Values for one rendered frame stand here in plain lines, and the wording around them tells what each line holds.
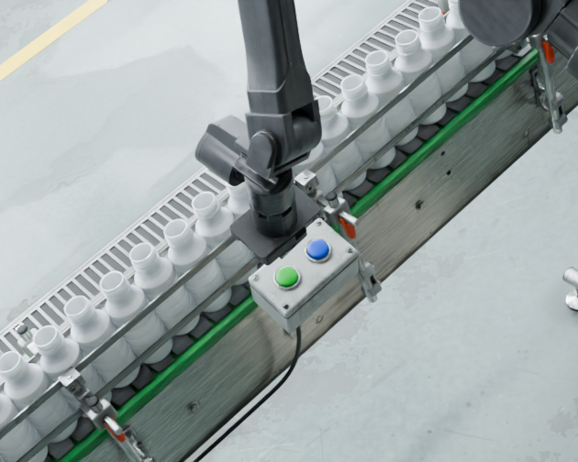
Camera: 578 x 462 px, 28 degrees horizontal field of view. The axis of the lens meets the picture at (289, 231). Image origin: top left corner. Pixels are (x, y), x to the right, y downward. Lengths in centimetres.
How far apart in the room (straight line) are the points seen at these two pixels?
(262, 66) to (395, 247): 69
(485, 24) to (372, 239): 83
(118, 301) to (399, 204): 51
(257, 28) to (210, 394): 70
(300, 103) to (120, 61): 293
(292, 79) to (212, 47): 278
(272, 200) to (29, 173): 263
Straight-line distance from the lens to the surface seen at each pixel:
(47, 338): 165
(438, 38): 186
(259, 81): 130
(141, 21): 437
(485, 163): 200
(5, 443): 166
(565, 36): 108
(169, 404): 175
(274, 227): 141
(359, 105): 178
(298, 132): 131
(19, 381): 163
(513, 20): 108
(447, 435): 272
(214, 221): 168
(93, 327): 165
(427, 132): 189
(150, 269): 166
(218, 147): 138
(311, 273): 160
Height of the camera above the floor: 225
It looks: 43 degrees down
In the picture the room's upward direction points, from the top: 25 degrees counter-clockwise
